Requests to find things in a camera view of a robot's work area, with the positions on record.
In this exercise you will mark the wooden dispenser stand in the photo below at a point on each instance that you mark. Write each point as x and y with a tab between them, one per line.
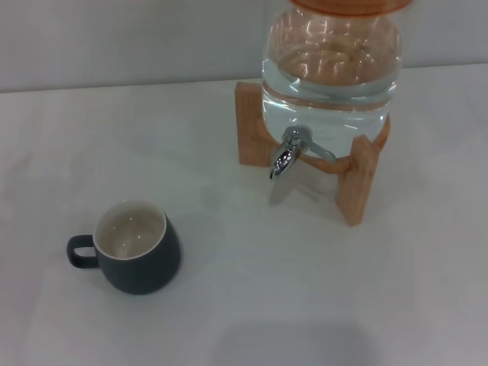
249	126

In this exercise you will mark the glass water dispenser jar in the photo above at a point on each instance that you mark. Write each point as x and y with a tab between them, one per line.
331	84

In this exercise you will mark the orange dispenser lid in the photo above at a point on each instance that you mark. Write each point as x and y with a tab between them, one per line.
350	7

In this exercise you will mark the chrome faucet tap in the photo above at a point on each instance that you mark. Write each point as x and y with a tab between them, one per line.
284	158

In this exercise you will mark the black ceramic cup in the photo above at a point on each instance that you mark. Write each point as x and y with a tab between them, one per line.
148	270

